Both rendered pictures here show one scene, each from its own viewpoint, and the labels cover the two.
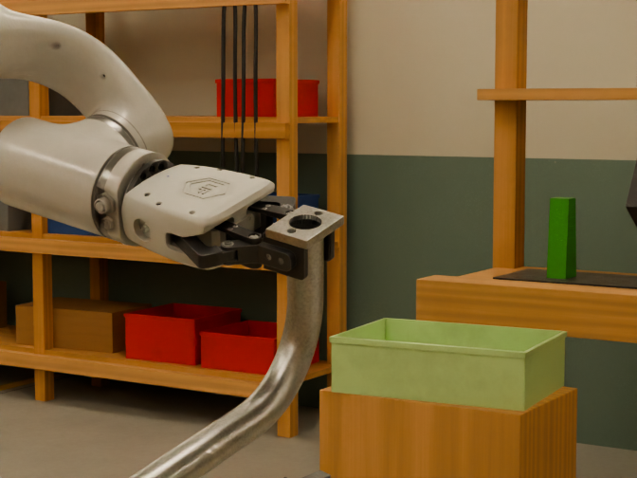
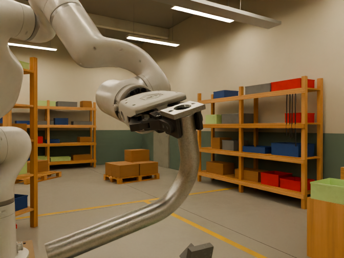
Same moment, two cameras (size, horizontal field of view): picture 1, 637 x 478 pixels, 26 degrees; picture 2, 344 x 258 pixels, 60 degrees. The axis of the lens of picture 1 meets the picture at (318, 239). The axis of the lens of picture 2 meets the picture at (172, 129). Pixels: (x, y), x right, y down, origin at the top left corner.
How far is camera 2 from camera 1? 0.74 m
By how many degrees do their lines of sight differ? 28
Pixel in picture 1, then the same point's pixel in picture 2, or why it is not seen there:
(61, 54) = (123, 53)
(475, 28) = not seen: outside the picture
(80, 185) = (111, 100)
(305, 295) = (184, 148)
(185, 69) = (278, 111)
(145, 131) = (152, 81)
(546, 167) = not seen: outside the picture
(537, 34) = not seen: outside the picture
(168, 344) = (271, 180)
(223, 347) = (286, 183)
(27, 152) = (103, 89)
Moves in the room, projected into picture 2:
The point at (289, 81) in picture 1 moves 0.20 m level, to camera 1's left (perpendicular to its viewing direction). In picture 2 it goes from (304, 112) to (292, 113)
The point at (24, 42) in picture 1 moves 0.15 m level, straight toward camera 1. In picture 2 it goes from (106, 47) to (65, 25)
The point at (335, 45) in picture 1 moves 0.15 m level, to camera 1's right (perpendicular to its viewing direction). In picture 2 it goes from (319, 104) to (328, 103)
